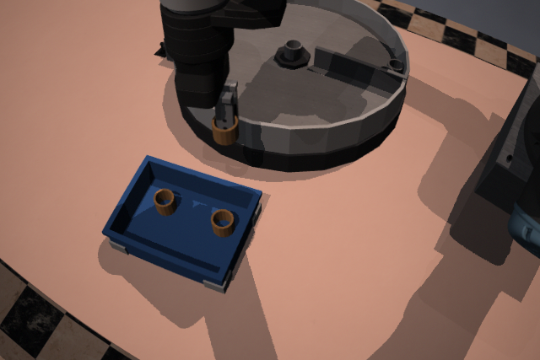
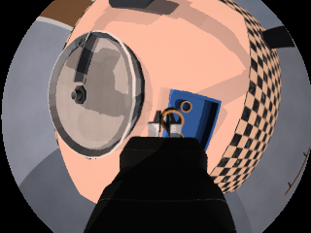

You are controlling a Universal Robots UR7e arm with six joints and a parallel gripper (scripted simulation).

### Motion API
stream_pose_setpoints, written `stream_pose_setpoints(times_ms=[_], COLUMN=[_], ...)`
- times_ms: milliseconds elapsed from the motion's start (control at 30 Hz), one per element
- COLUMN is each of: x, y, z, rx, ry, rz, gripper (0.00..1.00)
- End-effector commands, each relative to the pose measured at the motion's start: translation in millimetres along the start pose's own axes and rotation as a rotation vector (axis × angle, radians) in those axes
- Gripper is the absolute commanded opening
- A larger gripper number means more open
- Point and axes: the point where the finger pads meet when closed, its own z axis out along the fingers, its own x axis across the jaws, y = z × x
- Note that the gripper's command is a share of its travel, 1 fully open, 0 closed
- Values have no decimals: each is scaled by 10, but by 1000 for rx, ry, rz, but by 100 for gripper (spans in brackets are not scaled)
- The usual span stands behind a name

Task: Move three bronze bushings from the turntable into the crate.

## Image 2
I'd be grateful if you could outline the blue plastic crate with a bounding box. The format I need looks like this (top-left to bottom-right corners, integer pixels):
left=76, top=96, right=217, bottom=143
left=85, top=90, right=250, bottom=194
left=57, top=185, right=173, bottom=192
left=168, top=88, right=222, bottom=152

